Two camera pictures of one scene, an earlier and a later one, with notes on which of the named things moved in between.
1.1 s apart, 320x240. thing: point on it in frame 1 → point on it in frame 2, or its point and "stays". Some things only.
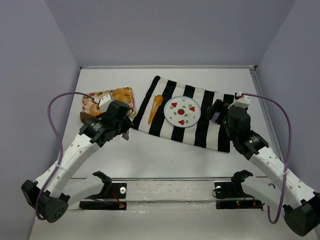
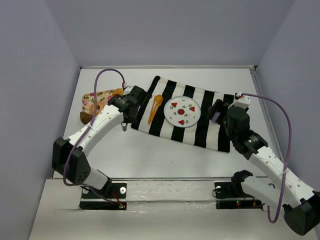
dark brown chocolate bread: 85,116 stays
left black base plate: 110,190 stays
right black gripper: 215,111 stays
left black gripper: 124,125 → 139,100
